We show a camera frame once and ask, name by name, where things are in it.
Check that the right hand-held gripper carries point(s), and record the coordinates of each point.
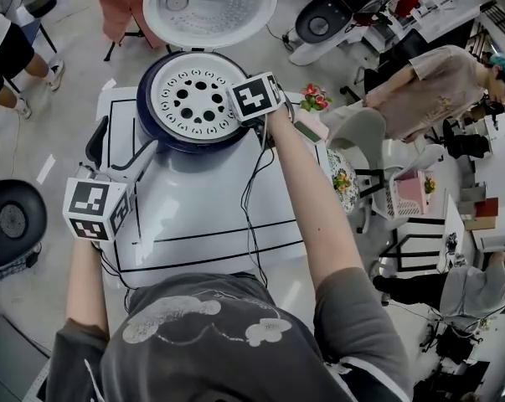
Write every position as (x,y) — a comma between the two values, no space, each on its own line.
(254,96)

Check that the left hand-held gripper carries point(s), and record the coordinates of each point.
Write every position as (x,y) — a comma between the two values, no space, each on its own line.
(93,199)

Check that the white perforated steamer plate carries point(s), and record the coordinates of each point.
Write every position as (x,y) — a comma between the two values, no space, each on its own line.
(195,99)

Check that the person's right forearm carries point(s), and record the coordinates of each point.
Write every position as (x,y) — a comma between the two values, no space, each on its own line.
(315,207)

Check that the person's left forearm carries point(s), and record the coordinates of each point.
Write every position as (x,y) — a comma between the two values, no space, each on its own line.
(86,287)

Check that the navy rice cooker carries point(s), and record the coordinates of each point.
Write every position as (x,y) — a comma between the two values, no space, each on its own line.
(142,107)

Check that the pink artificial flowers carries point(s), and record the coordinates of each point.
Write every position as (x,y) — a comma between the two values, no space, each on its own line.
(315,96)

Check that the white table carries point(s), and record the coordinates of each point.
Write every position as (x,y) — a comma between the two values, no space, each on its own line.
(202,207)

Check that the white chair with black seat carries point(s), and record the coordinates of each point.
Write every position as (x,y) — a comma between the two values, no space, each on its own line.
(323,19)

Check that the grey chair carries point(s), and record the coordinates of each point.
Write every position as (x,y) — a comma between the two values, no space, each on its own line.
(361,128)

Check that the black mesh chair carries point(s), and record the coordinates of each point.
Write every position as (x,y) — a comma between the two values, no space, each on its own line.
(9,224)

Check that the pink covered chair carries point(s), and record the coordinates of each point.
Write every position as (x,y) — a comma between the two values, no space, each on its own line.
(122,6)

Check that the white office chair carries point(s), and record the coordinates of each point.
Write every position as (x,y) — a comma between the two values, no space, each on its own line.
(428,155)

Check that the pink folder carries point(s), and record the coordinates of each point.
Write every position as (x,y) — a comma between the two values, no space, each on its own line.
(411,195)

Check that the person's grey printed shirt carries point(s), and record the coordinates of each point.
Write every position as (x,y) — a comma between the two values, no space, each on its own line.
(218,350)

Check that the black-framed white desk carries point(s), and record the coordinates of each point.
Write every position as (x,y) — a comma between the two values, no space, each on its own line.
(455,216)

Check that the grey metal shelf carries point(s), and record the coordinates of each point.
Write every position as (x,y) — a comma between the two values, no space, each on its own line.
(5,362)

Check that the small black device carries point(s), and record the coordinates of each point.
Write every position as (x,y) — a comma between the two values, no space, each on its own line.
(451,241)

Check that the brown and red boxes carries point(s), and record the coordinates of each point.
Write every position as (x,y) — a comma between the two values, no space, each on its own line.
(482,214)

